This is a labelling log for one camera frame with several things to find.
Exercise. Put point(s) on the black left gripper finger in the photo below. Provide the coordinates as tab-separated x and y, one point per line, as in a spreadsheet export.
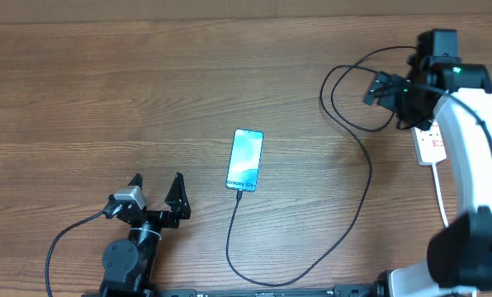
176	198
137	180

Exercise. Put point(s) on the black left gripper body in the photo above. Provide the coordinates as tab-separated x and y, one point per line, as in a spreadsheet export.
163	219

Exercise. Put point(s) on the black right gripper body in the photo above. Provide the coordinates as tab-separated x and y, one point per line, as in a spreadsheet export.
412	108

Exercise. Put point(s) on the blue Galaxy smartphone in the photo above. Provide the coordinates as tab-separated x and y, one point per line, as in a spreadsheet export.
244	161

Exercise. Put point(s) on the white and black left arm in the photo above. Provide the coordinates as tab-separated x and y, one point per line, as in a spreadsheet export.
129	262

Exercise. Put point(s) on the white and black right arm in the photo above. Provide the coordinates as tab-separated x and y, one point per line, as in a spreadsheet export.
439	88

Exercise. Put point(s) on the white power extension strip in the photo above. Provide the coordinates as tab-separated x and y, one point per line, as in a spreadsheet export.
428	145

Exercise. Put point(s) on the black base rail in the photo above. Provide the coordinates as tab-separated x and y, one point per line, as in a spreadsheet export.
352	290

